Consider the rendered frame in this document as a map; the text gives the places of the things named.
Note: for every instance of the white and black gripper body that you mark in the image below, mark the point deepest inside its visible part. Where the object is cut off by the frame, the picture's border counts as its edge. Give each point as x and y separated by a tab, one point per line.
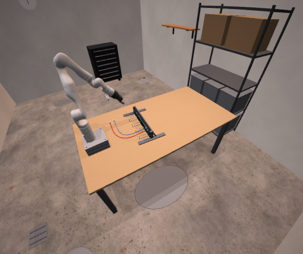
114	94

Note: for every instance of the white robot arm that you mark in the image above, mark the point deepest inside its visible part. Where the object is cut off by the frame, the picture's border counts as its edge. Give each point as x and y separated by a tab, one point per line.
61	62

